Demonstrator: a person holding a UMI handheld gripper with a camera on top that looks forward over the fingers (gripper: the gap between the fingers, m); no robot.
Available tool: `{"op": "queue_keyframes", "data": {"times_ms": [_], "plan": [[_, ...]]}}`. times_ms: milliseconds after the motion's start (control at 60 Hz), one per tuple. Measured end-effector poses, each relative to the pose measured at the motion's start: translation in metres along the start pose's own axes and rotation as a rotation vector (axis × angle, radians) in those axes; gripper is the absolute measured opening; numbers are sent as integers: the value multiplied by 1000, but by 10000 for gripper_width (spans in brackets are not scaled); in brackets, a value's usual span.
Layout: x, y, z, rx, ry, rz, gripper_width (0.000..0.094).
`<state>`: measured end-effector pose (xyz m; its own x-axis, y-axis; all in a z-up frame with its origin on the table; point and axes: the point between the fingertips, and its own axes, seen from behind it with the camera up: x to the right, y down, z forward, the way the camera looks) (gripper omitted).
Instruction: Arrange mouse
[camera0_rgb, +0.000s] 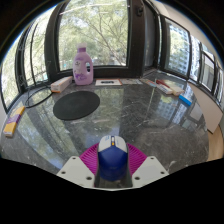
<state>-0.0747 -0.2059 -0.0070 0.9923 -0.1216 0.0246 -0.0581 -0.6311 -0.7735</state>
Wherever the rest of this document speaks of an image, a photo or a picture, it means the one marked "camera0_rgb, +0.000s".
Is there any striped flat booklet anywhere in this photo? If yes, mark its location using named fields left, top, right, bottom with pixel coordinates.
left=139, top=78, right=173, bottom=95

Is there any white card with dark print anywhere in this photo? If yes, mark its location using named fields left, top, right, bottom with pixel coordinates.
left=95, top=78, right=123, bottom=87

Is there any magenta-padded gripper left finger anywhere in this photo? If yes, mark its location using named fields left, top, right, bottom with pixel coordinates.
left=56, top=143, right=101, bottom=188

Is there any black round mouse pad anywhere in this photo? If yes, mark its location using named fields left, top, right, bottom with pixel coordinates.
left=52, top=90, right=101, bottom=121

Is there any red flat box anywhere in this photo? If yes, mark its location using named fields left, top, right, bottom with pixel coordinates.
left=155, top=79, right=174, bottom=88

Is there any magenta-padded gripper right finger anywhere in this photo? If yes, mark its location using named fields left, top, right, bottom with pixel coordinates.
left=126, top=143, right=170, bottom=189

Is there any blue small box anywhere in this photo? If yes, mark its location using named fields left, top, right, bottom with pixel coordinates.
left=178, top=94, right=194, bottom=107

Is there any blue and white computer mouse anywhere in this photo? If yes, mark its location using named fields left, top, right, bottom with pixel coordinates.
left=94, top=135, right=132, bottom=184

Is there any grey printed card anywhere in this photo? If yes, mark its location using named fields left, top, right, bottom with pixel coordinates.
left=120, top=78, right=144, bottom=85

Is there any purple detergent bottle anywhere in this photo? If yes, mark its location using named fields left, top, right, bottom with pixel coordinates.
left=72, top=42, right=94, bottom=86

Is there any white and orange carton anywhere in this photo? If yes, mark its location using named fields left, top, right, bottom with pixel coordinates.
left=50, top=75, right=74, bottom=94

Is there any yellow and purple book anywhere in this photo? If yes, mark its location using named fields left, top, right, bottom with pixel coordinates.
left=3, top=105, right=26, bottom=138

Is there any beige box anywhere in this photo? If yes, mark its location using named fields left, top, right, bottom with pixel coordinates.
left=166, top=84, right=185, bottom=97

